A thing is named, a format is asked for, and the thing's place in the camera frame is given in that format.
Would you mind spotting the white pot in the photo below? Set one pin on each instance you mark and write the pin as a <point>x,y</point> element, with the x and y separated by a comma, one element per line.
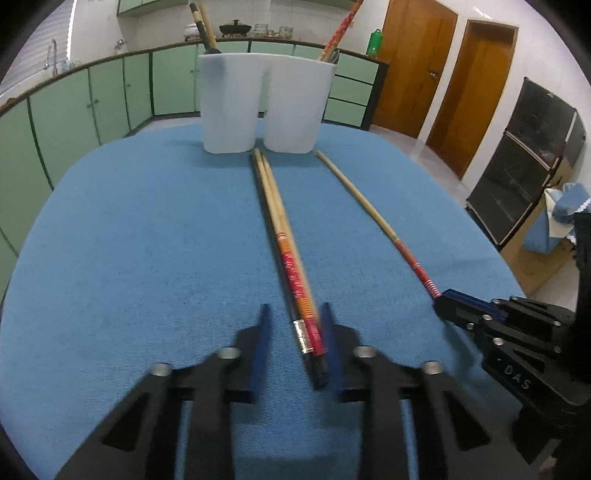
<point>191,32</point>

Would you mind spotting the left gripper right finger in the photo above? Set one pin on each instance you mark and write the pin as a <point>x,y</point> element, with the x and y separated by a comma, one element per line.
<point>414,414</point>

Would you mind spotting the black plastic spoon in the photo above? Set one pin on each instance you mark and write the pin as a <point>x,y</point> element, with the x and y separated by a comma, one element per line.
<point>196,19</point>

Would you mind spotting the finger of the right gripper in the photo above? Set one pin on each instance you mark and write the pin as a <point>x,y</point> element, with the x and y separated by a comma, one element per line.
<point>462,310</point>
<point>504,310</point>

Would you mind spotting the blue white cloth pile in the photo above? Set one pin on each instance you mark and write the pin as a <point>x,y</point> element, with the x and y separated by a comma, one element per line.
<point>556,221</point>

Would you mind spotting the window blind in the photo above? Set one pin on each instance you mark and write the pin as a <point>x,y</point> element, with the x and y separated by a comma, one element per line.
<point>31,59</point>

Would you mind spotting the green lower kitchen cabinets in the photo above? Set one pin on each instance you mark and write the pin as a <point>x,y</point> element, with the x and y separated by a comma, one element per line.
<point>47,130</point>

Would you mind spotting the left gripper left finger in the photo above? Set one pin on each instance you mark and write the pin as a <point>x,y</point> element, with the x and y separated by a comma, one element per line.
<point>138,438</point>

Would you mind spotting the left wooden door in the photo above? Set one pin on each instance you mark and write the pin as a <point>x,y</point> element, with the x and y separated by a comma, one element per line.
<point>417,37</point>

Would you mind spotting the green upper kitchen cabinets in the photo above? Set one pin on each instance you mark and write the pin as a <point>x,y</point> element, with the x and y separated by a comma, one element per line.
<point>134,8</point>

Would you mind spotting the wooden door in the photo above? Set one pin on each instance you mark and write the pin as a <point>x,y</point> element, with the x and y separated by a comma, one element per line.
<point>473,94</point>
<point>417,37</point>

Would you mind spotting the black chopstick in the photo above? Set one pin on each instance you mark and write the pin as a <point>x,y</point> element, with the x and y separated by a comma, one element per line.
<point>314,366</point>

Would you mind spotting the chrome sink faucet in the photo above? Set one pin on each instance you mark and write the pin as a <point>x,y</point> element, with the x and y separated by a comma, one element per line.
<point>51,59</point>

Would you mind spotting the white double utensil holder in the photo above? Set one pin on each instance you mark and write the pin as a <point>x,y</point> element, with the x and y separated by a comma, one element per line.
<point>247,96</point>

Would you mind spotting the black pan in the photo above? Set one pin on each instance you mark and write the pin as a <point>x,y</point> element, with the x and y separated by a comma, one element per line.
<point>235,28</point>

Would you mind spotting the green kitchen cabinets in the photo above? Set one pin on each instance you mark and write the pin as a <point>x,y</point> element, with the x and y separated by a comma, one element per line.
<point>134,8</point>
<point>47,130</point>

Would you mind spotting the green bottle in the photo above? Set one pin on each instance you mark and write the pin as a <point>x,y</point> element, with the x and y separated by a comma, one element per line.
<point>375,43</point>

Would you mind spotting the right wooden door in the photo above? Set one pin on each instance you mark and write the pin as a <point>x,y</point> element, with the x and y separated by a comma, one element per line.
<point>473,94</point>

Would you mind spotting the black glass cabinet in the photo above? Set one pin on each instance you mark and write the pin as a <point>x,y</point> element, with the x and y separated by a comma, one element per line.
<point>543,132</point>

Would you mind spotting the blue table mat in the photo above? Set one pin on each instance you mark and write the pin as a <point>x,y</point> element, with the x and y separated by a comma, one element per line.
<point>151,250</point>

